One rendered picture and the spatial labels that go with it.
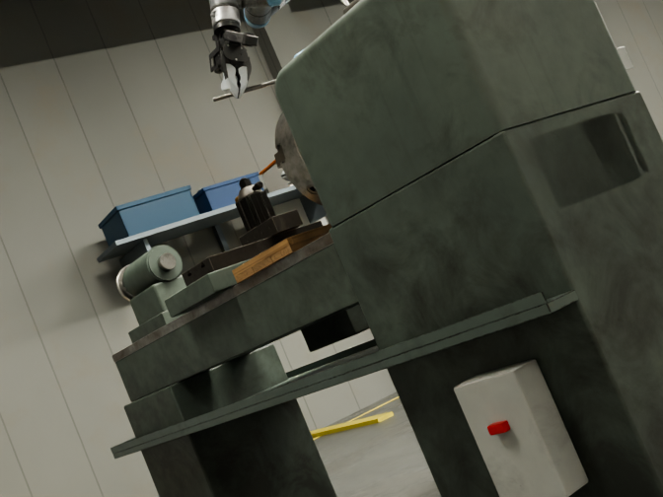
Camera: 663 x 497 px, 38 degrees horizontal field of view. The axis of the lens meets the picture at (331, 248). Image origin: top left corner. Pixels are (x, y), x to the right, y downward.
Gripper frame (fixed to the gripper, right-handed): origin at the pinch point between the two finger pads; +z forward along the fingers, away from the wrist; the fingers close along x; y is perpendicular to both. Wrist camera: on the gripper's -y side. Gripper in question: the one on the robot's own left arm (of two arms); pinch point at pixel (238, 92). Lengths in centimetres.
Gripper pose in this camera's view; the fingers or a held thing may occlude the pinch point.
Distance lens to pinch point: 251.6
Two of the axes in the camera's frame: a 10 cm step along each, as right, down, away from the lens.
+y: -5.5, 3.0, 7.8
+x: -8.2, -0.4, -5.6
